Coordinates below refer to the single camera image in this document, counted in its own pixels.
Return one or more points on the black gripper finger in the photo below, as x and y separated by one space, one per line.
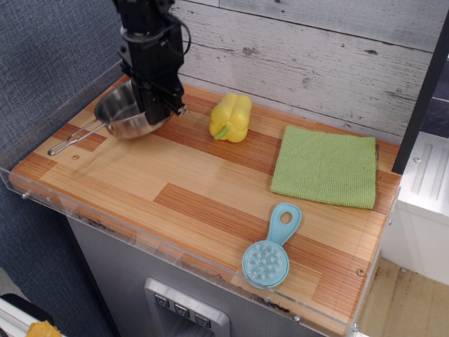
155 109
141 94

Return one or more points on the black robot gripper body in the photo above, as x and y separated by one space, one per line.
155 59

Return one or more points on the stainless steel pot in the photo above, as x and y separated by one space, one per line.
118 112

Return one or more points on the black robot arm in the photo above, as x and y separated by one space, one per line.
146 17

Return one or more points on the yellow toy bell pepper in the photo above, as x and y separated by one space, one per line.
230 118

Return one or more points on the grey toy fridge cabinet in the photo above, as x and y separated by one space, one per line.
152 288

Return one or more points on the light blue scrubbing brush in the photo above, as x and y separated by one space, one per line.
265 263

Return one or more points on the green knitted cloth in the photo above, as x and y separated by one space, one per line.
327 168

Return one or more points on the clear acrylic table guard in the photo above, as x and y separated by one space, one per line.
208 197

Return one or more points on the yellow object bottom left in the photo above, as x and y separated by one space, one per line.
43 329

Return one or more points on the white side cabinet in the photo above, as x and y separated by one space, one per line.
416 236

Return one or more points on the black right frame post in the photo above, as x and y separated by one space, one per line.
429 85

